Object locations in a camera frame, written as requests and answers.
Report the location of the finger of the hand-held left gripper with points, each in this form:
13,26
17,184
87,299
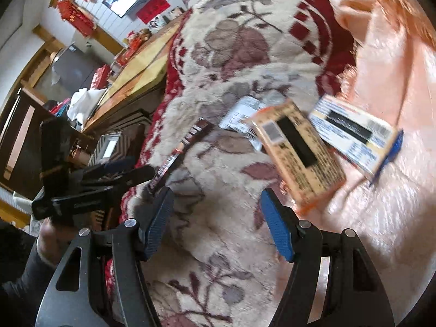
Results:
129,174
109,167

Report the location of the red hanging decoration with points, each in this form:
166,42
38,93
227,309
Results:
75,17

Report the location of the dark wooden cabinet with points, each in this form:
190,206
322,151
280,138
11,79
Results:
20,136

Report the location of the white plastic bag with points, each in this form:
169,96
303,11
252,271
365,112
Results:
85,102

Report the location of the red gift box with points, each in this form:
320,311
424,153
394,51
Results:
100,76

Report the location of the orange snack box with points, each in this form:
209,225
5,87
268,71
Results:
299,153

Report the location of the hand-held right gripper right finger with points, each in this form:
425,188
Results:
276,224

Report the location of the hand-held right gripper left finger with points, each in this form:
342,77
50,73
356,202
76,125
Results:
156,218

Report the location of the person's left forearm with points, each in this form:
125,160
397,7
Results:
20,286

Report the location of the pink satin quilt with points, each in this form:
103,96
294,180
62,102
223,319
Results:
391,75

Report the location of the white snack packet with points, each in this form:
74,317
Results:
240,117

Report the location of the person's left hand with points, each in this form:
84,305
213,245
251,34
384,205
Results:
49,242

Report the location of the chevron striped box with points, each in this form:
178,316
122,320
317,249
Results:
110,144

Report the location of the red wall poster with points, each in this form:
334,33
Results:
153,7

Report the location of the plush toys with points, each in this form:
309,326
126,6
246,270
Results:
136,37

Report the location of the wooden table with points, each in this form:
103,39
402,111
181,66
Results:
139,70

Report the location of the white and blue box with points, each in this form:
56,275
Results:
357,139

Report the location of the brown snack bar packet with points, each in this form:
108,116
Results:
180,151

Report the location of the floral plush blanket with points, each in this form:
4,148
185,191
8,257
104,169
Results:
218,194

